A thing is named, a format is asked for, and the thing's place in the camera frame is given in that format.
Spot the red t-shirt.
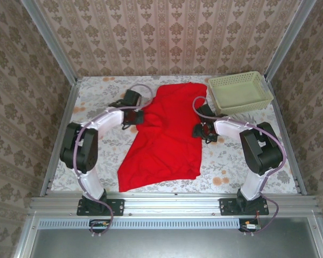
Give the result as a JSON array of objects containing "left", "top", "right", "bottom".
[{"left": 117, "top": 82, "right": 208, "bottom": 193}]

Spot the floral printed tablecloth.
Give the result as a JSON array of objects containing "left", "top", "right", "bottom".
[{"left": 51, "top": 75, "right": 298, "bottom": 194}]

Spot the pale green perforated plastic basket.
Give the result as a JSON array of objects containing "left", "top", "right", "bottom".
[{"left": 207, "top": 70, "right": 274, "bottom": 116}]

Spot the aluminium mounting beam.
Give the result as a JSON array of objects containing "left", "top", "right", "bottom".
[{"left": 29, "top": 192, "right": 320, "bottom": 216}]

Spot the small circuit board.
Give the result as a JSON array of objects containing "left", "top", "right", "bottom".
[
  {"left": 89, "top": 219, "right": 111, "bottom": 232},
  {"left": 238, "top": 218, "right": 261, "bottom": 232}
]

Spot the grey metal sheet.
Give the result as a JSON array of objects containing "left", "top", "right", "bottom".
[{"left": 29, "top": 218, "right": 322, "bottom": 258}]

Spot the aluminium table side rail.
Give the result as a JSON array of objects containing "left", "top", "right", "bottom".
[
  {"left": 266, "top": 80, "right": 307, "bottom": 196},
  {"left": 40, "top": 77, "right": 83, "bottom": 196}
]

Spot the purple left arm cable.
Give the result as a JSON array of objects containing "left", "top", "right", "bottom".
[{"left": 73, "top": 83, "right": 155, "bottom": 239}]

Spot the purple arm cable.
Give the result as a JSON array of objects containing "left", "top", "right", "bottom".
[
  {"left": 192, "top": 96, "right": 287, "bottom": 236},
  {"left": 73, "top": 83, "right": 155, "bottom": 239}
]

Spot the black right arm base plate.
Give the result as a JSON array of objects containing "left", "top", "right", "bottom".
[{"left": 219, "top": 198, "right": 270, "bottom": 216}]

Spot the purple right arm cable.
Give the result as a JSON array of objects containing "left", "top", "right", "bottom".
[{"left": 192, "top": 96, "right": 287, "bottom": 236}]

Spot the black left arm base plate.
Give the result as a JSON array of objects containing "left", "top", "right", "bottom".
[{"left": 76, "top": 198, "right": 125, "bottom": 216}]

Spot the grey slotted cable duct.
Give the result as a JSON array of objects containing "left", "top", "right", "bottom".
[{"left": 39, "top": 218, "right": 242, "bottom": 229}]

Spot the aluminium frame post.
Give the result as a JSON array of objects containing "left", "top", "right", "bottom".
[
  {"left": 265, "top": 0, "right": 318, "bottom": 80},
  {"left": 20, "top": 0, "right": 79, "bottom": 84}
]

